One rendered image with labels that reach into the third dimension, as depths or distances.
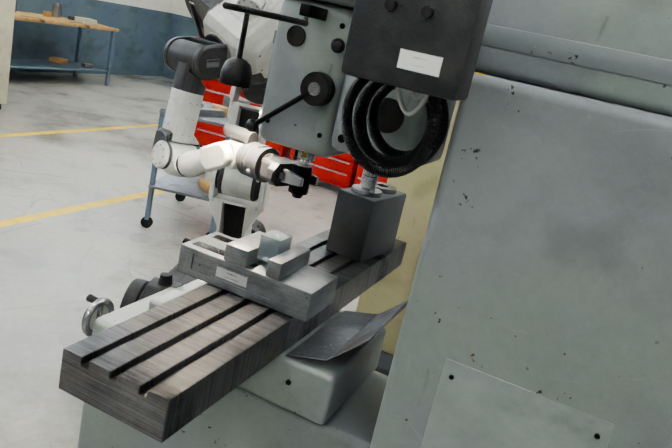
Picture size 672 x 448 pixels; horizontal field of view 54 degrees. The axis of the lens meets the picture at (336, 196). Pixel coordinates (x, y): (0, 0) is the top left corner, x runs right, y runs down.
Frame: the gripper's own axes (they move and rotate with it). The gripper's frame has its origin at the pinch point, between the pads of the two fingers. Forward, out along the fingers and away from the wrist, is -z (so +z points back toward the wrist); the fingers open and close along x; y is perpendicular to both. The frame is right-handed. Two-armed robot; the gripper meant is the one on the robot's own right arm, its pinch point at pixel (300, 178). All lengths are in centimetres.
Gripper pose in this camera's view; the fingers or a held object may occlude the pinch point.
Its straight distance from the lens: 154.3
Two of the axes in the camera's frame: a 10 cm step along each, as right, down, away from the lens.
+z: -7.6, -3.1, 5.8
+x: 6.2, -0.6, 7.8
